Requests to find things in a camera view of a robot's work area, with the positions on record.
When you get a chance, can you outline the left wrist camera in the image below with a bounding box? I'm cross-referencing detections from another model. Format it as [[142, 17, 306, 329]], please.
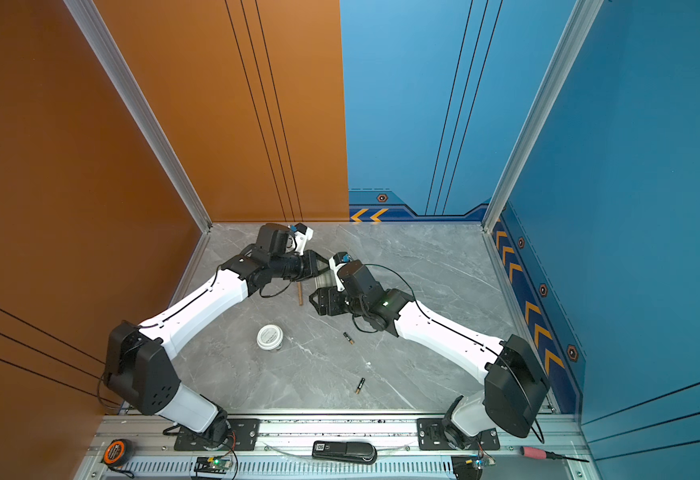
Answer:
[[289, 223, 314, 255]]

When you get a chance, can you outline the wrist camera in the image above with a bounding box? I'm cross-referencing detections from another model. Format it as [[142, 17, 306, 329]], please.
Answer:
[[289, 223, 314, 255], [329, 252, 351, 292]]

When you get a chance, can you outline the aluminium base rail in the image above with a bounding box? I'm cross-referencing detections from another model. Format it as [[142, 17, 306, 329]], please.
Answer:
[[75, 411, 599, 479]]

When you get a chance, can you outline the orange tape measure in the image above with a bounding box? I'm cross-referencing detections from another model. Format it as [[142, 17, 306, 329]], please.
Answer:
[[102, 439, 135, 469]]

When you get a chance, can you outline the green circuit board left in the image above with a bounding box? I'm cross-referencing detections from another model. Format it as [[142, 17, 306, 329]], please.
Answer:
[[192, 456, 236, 479]]

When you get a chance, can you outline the black handheld scanner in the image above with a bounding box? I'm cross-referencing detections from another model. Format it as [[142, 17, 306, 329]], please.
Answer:
[[311, 441, 378, 465]]

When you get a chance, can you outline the circuit board right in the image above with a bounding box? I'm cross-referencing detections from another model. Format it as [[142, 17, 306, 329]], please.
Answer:
[[450, 453, 496, 480]]

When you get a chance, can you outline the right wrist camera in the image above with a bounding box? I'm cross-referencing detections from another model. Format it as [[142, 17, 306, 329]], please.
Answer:
[[329, 252, 351, 292]]

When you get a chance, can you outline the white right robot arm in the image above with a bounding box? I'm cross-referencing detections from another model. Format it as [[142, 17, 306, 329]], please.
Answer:
[[309, 260, 551, 449]]

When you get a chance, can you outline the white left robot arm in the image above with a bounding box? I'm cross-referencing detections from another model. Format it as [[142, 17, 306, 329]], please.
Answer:
[[102, 223, 323, 444]]

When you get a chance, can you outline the aluminium corner post left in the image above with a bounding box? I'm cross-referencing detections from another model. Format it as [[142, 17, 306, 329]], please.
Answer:
[[64, 0, 212, 233]]

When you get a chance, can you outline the aluminium corner post right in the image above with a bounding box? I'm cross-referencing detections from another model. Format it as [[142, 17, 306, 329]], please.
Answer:
[[482, 0, 604, 234]]

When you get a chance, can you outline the pink handled screwdriver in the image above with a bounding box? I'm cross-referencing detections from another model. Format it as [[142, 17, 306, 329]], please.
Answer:
[[520, 446, 588, 463]]

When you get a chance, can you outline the aluminium corner post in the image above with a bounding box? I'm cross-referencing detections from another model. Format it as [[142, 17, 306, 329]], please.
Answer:
[[64, 0, 212, 233], [482, 0, 604, 234]]

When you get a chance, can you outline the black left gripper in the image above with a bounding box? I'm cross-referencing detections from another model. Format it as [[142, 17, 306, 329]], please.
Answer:
[[270, 250, 333, 282]]

